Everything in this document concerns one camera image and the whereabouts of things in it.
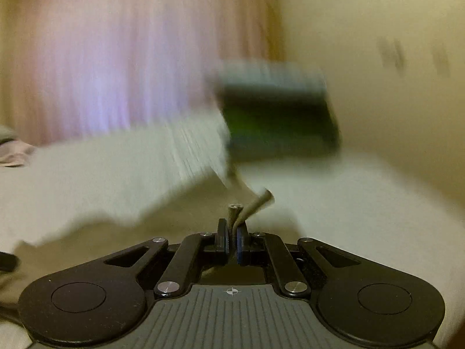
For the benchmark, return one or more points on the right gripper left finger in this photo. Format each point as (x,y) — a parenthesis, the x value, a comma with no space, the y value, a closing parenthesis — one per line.
(196,253)

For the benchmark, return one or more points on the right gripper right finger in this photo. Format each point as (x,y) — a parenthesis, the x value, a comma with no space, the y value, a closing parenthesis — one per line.
(269,252)

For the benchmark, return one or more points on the olive brown t-shirt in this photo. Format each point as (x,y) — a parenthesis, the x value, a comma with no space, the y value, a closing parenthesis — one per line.
(196,207)

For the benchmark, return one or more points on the grey olive folded garments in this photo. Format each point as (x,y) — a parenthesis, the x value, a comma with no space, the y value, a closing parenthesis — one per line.
(242,149)

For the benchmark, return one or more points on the mauve pink pillow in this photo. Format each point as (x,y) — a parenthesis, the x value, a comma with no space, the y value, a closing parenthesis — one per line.
(16,153)

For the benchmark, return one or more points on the green folded garment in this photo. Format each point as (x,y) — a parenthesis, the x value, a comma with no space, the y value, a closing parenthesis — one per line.
(282,124)

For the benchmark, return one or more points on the grey checked pillow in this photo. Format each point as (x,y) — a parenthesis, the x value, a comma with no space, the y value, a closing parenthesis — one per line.
(6,134)

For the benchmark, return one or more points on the dark folded garments stack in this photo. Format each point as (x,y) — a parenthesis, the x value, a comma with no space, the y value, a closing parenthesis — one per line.
(242,103)

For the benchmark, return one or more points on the pink curtain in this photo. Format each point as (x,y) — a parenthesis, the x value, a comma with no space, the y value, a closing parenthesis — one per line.
(74,68)

